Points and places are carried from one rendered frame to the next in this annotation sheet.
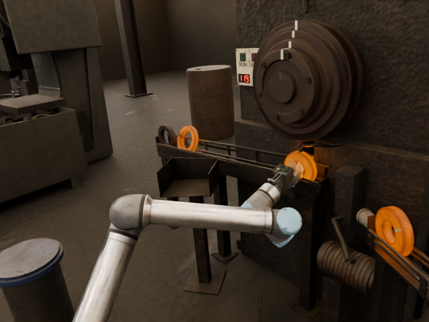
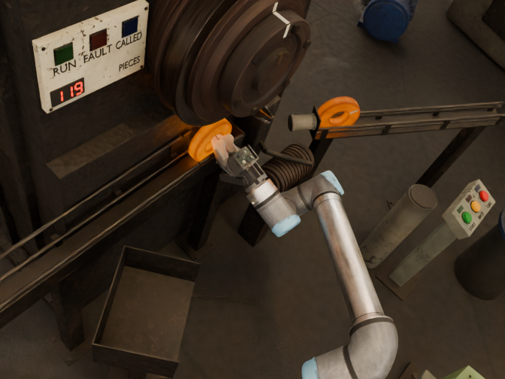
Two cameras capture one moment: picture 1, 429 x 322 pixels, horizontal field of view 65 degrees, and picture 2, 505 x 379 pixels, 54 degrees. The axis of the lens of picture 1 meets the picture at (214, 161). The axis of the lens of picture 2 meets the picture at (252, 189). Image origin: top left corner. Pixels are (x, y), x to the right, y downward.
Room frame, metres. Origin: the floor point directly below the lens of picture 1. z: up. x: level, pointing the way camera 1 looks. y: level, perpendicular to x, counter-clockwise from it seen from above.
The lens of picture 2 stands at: (1.67, 0.61, 1.91)
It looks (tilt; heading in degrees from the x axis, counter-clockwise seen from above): 53 degrees down; 244
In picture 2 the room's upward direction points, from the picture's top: 23 degrees clockwise
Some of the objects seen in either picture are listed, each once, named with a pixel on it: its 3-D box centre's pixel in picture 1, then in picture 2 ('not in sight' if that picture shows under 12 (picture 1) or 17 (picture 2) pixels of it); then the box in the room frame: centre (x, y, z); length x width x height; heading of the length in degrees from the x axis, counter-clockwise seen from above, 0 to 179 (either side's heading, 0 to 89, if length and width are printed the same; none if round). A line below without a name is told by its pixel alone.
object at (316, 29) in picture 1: (300, 82); (237, 43); (1.38, -0.37, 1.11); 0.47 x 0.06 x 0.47; 39
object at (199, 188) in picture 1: (195, 226); (141, 346); (1.58, 0.13, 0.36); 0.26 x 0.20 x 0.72; 74
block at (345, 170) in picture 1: (349, 195); (255, 117); (1.21, -0.53, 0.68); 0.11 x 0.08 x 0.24; 129
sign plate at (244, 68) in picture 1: (256, 67); (95, 56); (1.71, -0.24, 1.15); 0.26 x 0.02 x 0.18; 39
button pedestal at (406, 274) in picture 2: not in sight; (433, 244); (0.39, -0.23, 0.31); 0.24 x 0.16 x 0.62; 39
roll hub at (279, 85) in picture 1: (285, 86); (266, 67); (1.32, -0.30, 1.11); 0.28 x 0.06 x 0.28; 39
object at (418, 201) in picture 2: not in sight; (392, 229); (0.52, -0.33, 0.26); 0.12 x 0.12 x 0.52
